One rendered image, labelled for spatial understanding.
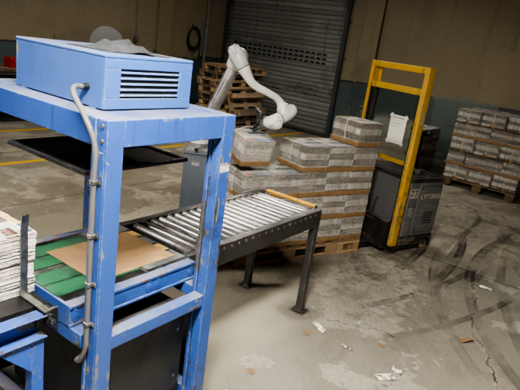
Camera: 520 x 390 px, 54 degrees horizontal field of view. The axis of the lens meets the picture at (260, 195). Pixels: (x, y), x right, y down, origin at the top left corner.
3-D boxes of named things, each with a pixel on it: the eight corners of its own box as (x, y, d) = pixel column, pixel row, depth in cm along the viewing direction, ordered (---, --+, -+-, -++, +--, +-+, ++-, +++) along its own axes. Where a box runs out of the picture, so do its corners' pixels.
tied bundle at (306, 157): (276, 162, 473) (280, 137, 466) (301, 161, 489) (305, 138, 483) (302, 173, 444) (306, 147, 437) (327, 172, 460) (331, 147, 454)
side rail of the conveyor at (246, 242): (313, 223, 367) (316, 207, 364) (319, 225, 364) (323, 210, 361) (179, 275, 261) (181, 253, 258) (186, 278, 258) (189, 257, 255)
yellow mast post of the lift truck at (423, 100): (383, 243, 519) (422, 66, 469) (389, 242, 524) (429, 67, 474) (390, 246, 512) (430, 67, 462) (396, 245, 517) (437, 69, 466)
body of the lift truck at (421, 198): (350, 227, 579) (364, 159, 556) (384, 224, 609) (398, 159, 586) (395, 252, 524) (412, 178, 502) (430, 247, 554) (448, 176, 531)
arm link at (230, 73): (188, 131, 407) (193, 127, 428) (206, 141, 409) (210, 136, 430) (233, 42, 387) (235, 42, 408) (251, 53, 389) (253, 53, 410)
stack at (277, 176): (212, 250, 466) (223, 162, 442) (312, 238, 530) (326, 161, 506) (233, 268, 436) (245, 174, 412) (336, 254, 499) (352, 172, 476)
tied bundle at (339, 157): (302, 161, 490) (306, 138, 483) (326, 161, 506) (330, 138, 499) (327, 172, 460) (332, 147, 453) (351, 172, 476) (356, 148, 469)
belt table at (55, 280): (111, 236, 290) (111, 220, 287) (193, 278, 255) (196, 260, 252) (-15, 269, 235) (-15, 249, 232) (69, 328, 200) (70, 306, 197)
